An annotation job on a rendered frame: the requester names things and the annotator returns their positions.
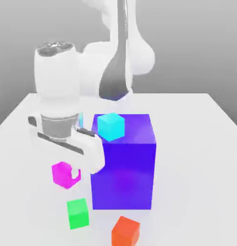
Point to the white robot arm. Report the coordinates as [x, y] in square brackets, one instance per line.
[56, 76]

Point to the small cyan cube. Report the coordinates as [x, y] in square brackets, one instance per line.
[110, 126]

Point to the large blue box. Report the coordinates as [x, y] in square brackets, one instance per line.
[126, 173]

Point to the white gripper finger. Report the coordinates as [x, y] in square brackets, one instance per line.
[75, 173]

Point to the small green cube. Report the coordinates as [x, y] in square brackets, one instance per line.
[77, 214]

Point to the small orange cube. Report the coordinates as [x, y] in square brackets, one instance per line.
[126, 232]

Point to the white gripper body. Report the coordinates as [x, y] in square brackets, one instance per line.
[87, 151]

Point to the small magenta cube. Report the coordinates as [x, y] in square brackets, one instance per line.
[61, 175]

